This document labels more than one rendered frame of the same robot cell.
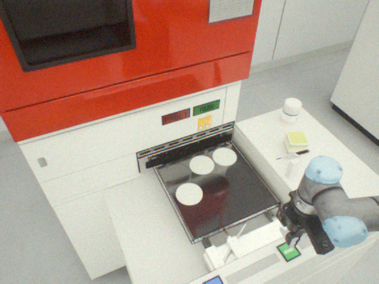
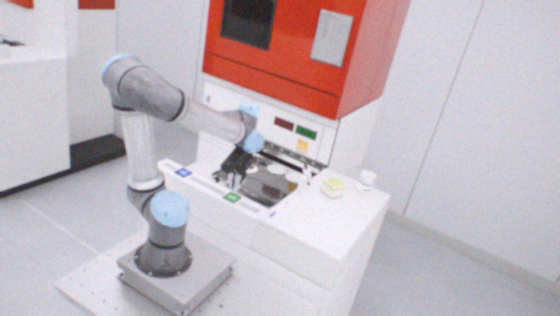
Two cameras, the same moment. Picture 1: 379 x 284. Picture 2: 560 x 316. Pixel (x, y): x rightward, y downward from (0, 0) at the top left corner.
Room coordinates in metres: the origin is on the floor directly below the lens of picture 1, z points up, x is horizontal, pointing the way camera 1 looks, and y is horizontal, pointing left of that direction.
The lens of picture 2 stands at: (-0.28, -1.51, 1.83)
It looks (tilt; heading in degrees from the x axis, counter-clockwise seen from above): 25 degrees down; 52
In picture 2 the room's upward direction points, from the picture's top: 12 degrees clockwise
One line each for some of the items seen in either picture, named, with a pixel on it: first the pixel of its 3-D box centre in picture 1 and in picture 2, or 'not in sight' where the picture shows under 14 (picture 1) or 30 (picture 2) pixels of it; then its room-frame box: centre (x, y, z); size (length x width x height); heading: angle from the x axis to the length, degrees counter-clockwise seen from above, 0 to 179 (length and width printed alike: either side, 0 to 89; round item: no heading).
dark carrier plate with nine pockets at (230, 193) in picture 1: (214, 184); (265, 176); (0.74, -0.10, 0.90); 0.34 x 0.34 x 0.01; 27
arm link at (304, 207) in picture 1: (308, 199); not in sight; (0.46, -0.30, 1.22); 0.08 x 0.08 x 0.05
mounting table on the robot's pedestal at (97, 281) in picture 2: not in sight; (156, 291); (0.09, -0.49, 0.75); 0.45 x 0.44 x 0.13; 29
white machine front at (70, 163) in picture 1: (145, 139); (261, 129); (0.86, 0.18, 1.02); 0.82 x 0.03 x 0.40; 117
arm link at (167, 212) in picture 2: not in sight; (168, 216); (0.12, -0.48, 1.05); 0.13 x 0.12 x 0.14; 99
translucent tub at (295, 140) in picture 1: (295, 143); (332, 188); (0.88, -0.42, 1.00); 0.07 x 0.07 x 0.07; 2
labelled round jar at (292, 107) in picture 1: (290, 111); (365, 182); (1.06, -0.43, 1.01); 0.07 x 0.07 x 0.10
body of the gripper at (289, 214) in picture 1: (299, 214); (242, 156); (0.47, -0.30, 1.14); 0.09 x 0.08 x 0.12; 26
